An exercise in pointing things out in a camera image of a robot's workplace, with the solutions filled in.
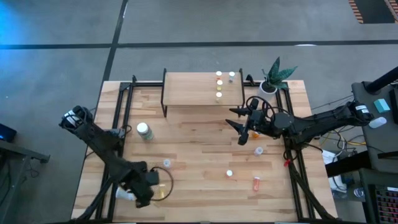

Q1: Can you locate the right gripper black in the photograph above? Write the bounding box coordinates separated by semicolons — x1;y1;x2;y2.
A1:
224;98;276;146

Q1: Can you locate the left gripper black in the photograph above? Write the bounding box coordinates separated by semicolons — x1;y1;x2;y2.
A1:
119;161;155;208

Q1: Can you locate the large white bottle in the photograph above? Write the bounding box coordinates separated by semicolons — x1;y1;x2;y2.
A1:
114;185;137;202

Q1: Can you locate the large green label bottle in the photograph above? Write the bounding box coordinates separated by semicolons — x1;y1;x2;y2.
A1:
136;121;155;141

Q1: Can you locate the snake plant in white pot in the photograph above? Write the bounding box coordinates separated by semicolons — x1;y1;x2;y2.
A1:
257;56;299;101

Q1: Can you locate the white power adapter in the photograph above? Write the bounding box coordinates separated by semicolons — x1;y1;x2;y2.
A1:
328;175;348;192
322;149;337;165

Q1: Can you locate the dark grey table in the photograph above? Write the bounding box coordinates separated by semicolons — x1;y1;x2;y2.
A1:
0;138;51;224

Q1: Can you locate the black keyboard desk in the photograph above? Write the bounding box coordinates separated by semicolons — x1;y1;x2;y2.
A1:
325;151;398;224

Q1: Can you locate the dark grey desk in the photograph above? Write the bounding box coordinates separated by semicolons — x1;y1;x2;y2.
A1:
351;80;398;174

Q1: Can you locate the white oblong object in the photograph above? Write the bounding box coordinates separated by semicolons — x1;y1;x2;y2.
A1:
368;116;388;129

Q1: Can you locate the black device with blue light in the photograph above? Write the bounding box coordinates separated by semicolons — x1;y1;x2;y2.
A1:
0;123;18;143

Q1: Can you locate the teal box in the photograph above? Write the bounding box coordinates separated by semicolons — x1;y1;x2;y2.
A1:
373;98;391;113

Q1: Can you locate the black monitor pole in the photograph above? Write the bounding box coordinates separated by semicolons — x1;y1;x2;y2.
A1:
363;66;398;95

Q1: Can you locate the black flat bar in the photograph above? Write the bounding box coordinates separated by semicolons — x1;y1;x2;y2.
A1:
377;150;398;160

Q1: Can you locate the black rectangular device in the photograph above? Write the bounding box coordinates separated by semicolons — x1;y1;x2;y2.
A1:
390;88;398;124

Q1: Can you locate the backlit computer keyboard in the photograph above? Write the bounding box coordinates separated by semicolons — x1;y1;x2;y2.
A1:
374;186;398;224

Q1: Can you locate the black mat with striped edge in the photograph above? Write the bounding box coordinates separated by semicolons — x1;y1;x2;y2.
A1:
348;0;398;25

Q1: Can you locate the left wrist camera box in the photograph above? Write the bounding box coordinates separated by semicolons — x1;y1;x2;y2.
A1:
145;170;160;187

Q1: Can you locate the black left camera cable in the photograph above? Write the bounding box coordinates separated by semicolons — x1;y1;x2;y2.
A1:
150;166;175;202

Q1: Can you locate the wooden shelf black metal frame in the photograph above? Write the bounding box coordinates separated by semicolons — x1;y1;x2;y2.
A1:
158;68;244;118

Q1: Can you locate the black floor cable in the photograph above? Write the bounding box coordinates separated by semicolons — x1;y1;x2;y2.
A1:
310;95;354;111

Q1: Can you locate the black aluminium rig frame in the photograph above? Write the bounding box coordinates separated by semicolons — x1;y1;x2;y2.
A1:
72;74;339;223

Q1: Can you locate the yellow cable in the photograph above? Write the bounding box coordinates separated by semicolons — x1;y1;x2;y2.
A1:
323;124;368;147

